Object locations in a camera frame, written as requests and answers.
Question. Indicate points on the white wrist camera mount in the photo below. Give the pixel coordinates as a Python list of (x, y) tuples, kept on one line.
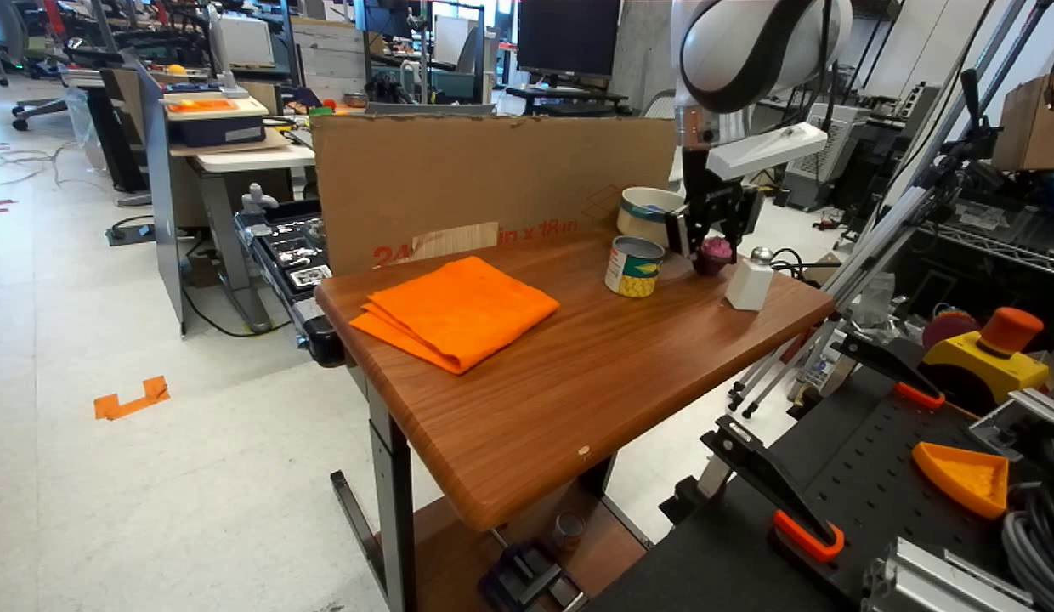
[(767, 152)]

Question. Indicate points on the yellow emergency stop box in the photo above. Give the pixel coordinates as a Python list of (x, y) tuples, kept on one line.
[(991, 356)]

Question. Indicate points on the grey office desk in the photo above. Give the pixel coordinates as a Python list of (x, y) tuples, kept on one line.
[(226, 171)]

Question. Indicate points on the black metal table leg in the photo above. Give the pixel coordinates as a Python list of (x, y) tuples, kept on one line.
[(393, 512)]

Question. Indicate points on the brown cardboard board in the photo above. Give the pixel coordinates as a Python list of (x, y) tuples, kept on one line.
[(482, 181)]

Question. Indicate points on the black device orange top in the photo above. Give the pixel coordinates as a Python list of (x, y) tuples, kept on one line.
[(215, 116)]

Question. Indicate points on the orange floor tape mark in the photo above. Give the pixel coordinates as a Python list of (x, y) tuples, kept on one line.
[(130, 400)]

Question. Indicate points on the small white cup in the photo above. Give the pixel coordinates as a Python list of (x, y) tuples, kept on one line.
[(748, 284)]

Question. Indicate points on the orange triangular plastic part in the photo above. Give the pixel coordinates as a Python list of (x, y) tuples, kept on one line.
[(964, 478)]

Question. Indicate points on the dark red cupcake plush toy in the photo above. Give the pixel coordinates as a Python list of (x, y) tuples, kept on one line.
[(716, 253)]

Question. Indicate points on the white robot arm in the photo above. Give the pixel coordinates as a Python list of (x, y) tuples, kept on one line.
[(758, 47)]

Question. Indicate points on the brown table base plate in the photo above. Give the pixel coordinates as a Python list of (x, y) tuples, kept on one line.
[(601, 545)]

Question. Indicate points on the black computer monitor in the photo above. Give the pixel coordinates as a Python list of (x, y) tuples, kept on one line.
[(567, 36)]

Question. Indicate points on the red round knob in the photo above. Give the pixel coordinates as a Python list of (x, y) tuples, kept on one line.
[(947, 327)]

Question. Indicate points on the folded orange cloth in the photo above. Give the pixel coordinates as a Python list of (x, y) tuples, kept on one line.
[(459, 312)]

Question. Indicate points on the grey metal tripod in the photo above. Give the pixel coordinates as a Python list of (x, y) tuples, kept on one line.
[(889, 232)]

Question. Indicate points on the silver aluminium profile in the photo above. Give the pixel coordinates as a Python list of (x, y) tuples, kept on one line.
[(947, 579)]

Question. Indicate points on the brown cardboard box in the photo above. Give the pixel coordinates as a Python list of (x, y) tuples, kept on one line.
[(1031, 125)]

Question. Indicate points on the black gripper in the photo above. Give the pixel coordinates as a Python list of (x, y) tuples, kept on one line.
[(716, 171)]

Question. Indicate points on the black tool tray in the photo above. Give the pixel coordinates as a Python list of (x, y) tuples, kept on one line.
[(287, 261)]

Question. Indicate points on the black pegboard robot cart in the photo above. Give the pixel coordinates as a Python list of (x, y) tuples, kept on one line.
[(776, 567)]

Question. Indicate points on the black office chair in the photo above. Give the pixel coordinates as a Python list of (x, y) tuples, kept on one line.
[(37, 103)]

